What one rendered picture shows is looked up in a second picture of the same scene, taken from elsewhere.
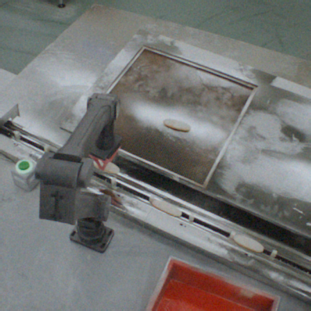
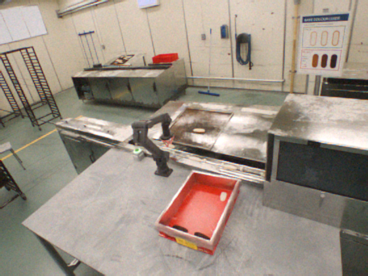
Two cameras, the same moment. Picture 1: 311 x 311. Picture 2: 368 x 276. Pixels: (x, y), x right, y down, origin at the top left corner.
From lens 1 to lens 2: 0.64 m
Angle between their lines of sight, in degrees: 21
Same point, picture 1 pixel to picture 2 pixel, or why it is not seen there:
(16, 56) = not seen: hidden behind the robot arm
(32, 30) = not seen: hidden behind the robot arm
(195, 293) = (206, 187)
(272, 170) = (240, 139)
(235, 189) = (223, 148)
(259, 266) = (234, 173)
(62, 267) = (150, 183)
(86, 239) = (160, 171)
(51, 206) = (137, 136)
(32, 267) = (138, 184)
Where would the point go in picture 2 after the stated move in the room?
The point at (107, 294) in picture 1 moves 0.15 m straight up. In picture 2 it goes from (167, 190) to (163, 173)
